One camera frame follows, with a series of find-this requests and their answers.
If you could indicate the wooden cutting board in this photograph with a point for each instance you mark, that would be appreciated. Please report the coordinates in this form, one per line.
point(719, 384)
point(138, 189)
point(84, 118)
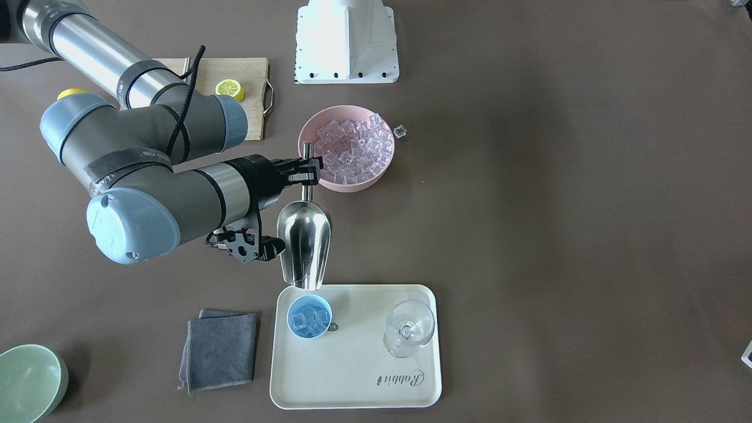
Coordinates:
point(252, 74)

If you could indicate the half lemon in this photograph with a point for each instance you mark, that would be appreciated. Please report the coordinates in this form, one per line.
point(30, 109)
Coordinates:
point(230, 87)

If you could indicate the light blue cup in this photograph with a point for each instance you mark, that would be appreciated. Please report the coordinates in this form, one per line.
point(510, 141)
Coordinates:
point(309, 317)

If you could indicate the grey folded cloth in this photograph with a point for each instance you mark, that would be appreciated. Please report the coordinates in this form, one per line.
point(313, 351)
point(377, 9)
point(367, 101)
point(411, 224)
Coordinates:
point(219, 351)

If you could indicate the stray clear ice cube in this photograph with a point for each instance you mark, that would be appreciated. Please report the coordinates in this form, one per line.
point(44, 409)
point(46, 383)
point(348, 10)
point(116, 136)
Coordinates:
point(399, 131)

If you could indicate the silver metal ice scoop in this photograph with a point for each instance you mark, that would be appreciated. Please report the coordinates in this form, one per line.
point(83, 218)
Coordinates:
point(305, 228)

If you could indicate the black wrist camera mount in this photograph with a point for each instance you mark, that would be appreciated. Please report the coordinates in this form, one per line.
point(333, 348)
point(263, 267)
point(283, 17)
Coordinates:
point(244, 240)

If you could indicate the pink bowl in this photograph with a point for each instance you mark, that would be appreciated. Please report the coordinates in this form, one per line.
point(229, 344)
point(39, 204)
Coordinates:
point(339, 113)

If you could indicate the pile of clear ice cubes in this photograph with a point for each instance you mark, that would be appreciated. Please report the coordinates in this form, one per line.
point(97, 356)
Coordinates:
point(354, 151)

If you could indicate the whole yellow lemon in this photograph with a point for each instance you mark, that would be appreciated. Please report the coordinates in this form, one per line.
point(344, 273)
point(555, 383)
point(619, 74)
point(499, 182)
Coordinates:
point(70, 92)

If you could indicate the cream serving tray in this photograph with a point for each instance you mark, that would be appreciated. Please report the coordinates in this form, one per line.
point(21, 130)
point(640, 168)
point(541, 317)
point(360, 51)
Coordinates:
point(350, 367)

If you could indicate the clear wine glass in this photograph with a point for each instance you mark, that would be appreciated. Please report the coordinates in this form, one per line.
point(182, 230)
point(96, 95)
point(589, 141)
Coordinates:
point(408, 327)

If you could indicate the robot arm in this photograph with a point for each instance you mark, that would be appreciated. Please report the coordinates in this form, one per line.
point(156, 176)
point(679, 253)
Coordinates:
point(125, 154)

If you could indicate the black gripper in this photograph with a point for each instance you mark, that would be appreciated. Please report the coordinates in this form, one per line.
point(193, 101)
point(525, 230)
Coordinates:
point(260, 178)

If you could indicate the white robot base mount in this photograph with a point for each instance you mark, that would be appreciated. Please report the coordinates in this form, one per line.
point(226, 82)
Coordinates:
point(346, 42)

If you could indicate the green ceramic bowl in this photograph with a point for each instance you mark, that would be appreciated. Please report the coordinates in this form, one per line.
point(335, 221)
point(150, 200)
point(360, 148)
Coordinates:
point(34, 380)

